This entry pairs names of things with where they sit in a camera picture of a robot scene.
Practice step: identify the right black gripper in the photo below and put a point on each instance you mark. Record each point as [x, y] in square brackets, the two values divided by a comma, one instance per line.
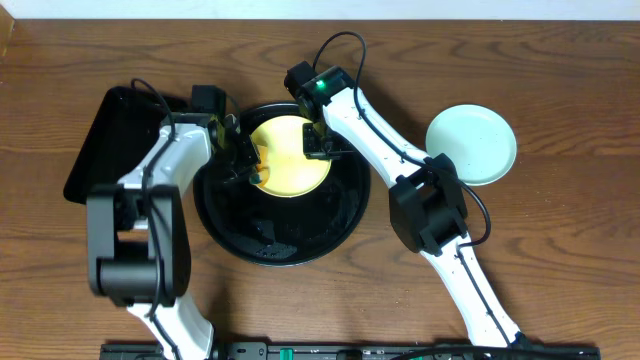
[317, 150]

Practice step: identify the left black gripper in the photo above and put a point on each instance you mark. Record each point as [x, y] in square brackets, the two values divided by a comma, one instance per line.
[245, 151]

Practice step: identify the green and yellow sponge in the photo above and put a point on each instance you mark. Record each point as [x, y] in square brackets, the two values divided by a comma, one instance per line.
[260, 174]

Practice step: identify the yellow plate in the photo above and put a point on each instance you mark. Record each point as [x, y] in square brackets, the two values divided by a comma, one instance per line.
[291, 174]

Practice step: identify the light blue plate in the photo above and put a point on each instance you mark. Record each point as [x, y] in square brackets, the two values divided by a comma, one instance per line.
[478, 140]

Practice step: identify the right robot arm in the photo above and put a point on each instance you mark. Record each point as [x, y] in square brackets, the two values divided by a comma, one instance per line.
[426, 196]

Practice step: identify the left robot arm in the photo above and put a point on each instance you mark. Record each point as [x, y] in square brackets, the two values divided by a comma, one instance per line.
[138, 249]

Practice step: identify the black round tray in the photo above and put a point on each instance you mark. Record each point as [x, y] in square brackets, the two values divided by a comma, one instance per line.
[274, 231]

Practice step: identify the black rectangular tray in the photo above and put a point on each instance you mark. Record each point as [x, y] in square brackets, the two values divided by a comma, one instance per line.
[124, 130]

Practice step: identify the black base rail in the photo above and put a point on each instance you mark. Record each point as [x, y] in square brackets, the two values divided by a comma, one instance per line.
[262, 351]

